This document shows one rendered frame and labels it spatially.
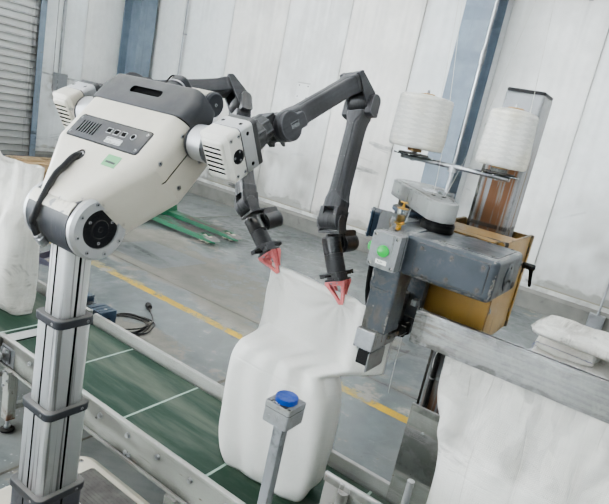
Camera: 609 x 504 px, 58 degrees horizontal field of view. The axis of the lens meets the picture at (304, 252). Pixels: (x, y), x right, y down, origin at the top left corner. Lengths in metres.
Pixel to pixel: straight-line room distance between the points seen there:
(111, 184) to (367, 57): 6.27
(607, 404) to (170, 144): 1.19
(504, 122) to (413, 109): 0.26
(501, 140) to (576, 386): 0.65
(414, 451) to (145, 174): 1.22
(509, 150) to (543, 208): 4.97
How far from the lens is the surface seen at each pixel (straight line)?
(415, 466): 1.97
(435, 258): 1.35
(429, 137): 1.66
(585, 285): 6.54
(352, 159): 1.68
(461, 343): 1.54
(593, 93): 6.55
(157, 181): 1.38
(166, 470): 2.03
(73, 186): 1.43
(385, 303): 1.42
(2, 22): 9.00
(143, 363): 2.58
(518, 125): 1.59
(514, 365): 1.51
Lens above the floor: 1.56
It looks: 14 degrees down
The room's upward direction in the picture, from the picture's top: 12 degrees clockwise
